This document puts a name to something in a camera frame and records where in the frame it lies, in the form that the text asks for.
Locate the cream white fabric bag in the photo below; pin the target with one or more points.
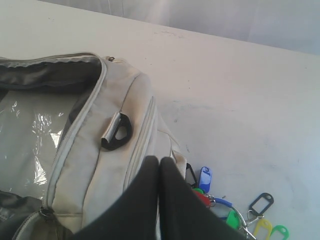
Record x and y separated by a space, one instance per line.
112 127

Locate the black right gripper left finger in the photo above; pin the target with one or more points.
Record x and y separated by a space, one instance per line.
134 215

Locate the white backdrop curtain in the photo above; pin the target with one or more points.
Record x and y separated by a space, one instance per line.
287 24

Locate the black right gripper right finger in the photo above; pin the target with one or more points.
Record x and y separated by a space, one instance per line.
182 215

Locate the clear plastic wrapped packet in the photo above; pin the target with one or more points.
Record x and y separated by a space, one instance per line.
31 127

